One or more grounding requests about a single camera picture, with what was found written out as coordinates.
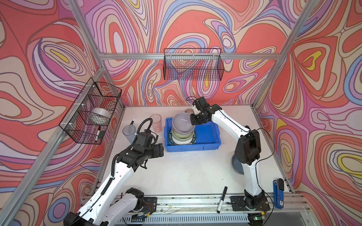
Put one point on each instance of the white tape roll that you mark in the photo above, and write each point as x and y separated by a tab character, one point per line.
100	116

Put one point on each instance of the black wire basket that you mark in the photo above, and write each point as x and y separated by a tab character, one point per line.
193	64
94	107

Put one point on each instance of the black marker on rail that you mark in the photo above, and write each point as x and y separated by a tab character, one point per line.
219	207

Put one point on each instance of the black wire basket back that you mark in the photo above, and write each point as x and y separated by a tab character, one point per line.
193	64

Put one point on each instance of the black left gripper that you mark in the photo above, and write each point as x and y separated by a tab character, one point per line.
157	153

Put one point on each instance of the white plate green lettered rim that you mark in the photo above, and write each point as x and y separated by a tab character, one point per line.
174	141

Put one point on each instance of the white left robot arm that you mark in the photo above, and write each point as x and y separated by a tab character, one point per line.
101	209

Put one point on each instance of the blue plastic bin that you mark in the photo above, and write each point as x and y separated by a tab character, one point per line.
207	137

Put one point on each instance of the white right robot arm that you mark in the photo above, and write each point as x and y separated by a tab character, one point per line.
248	145

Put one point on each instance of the clear grey plastic cup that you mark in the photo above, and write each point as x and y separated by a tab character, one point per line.
129	132

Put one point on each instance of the green ceramic bowl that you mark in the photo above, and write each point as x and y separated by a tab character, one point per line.
182	137

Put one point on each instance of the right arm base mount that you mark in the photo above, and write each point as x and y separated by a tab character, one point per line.
242	203

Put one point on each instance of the black wire basket left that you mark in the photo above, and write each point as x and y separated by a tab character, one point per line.
94	107

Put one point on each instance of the grey purple bowl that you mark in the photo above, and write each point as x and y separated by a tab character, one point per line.
181	123

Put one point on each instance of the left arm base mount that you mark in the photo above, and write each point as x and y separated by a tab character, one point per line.
147	205

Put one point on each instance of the marker in left basket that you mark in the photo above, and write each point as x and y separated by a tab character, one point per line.
97	134

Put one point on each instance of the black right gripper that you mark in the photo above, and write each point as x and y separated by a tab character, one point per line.
193	121

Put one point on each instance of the pink translucent cup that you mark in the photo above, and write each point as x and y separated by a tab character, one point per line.
157	123

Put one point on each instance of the blue handheld device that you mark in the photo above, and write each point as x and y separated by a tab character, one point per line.
278	192

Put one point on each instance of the dark blue ceramic bowl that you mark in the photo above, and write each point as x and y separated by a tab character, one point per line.
237	165

